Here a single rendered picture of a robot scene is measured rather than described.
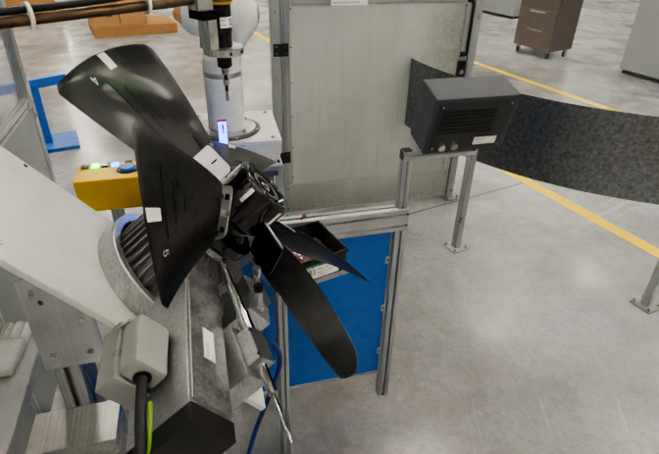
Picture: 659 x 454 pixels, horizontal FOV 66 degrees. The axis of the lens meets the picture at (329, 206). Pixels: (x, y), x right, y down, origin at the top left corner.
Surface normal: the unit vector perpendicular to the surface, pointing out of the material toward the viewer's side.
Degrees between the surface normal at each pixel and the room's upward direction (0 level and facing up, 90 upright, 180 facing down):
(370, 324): 90
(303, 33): 90
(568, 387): 0
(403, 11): 90
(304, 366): 90
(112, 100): 54
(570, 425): 0
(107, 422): 0
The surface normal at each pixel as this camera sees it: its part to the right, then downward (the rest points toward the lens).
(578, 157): -0.49, 0.43
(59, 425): 0.02, -0.86
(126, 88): 0.64, -0.33
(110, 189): 0.25, 0.49
